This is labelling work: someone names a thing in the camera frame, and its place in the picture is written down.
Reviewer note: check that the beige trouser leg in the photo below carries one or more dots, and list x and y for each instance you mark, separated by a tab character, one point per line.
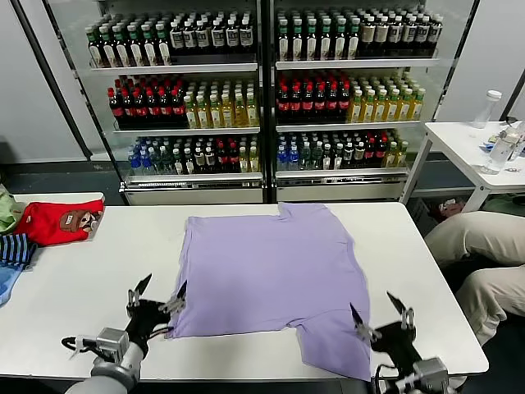
492	295

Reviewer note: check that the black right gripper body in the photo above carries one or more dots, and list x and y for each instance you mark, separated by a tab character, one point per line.
395	344

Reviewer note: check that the white cap dark label bottle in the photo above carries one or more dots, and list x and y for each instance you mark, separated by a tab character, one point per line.
409	35
202	39
176	41
189	40
245	39
423	33
436	33
231	39
395	35
217	39

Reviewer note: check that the black plastic crate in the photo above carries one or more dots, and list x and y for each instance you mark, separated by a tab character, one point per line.
422	213

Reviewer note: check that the white side table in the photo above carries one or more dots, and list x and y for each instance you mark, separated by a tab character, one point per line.
459	139

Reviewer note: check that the seated person beige trousers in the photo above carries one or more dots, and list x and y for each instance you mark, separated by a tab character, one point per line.
471	238

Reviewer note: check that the light green garment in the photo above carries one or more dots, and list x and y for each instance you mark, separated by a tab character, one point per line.
6	213

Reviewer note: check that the yellow drink bottle white cap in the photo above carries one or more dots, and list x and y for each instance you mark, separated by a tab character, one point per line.
239	115
203	117
254	161
252	115
215	116
244	162
227	116
191	117

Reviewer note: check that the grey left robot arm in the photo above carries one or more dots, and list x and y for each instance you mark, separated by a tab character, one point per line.
110	377

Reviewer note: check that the clear plastic water bottle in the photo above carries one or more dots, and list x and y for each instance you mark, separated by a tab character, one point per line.
494	158

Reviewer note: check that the red white small package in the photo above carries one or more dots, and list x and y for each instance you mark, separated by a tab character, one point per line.
451	205

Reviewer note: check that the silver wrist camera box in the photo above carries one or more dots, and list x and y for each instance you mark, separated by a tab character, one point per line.
430	371
112	342

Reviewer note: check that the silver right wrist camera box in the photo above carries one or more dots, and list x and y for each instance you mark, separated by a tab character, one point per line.
430	371

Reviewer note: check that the blue water bottle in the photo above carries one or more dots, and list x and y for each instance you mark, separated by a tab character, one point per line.
134	164
281	160
145	163
293	159

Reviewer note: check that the red bear print t-shirt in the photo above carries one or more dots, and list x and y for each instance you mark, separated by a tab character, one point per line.
45	225

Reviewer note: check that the green cap dark drink bottle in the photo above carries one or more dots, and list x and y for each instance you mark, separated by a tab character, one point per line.
164	51
353	43
178	164
297	45
124	52
189	163
327	159
311	45
338	158
98	53
325	45
110	53
137	52
151	51
339	44
283	45

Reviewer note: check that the light blue garment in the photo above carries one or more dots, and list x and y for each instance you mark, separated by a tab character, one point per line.
6	283

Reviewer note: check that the small blue packet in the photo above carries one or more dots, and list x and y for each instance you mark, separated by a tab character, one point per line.
489	144

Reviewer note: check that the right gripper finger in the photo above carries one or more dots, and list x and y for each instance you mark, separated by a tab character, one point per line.
365	330
404	316

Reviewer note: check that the yellow drink bottle green label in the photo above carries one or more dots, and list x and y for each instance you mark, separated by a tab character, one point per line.
392	156
403	155
368	110
416	107
380	109
404	108
356	110
392	108

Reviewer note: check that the green object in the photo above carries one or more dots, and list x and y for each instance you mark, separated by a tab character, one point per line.
504	203

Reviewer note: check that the red cap cola bottle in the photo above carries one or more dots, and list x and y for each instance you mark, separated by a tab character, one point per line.
222	158
307	104
295	104
141	108
343	103
153	108
166	108
370	152
331	104
179	108
233	158
382	152
128	108
319	104
283	104
116	108

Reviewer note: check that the white cap tan label bottle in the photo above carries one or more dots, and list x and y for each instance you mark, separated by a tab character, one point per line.
210	160
348	154
368	37
359	153
382	36
199	160

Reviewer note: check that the clear green water bottle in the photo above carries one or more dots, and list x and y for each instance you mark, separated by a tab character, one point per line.
156	162
167	162
304	158
316	158

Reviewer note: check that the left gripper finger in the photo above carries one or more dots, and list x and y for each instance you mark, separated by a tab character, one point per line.
176	303
139	289

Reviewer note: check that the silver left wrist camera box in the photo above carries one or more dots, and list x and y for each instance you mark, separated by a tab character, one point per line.
112	342

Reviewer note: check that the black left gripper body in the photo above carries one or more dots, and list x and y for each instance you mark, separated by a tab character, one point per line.
147	320

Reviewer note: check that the white beige gadget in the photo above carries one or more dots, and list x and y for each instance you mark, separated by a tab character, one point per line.
514	137

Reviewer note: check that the blue black striped garment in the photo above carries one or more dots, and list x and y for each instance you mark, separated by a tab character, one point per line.
14	248

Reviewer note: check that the tall clear white-capped bottle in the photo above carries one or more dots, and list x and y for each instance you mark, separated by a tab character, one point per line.
484	111

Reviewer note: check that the light purple t-shirt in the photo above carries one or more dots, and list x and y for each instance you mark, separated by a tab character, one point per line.
266	267

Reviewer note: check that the glass beverage display shelf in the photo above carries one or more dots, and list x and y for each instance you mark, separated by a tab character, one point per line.
340	184
184	184

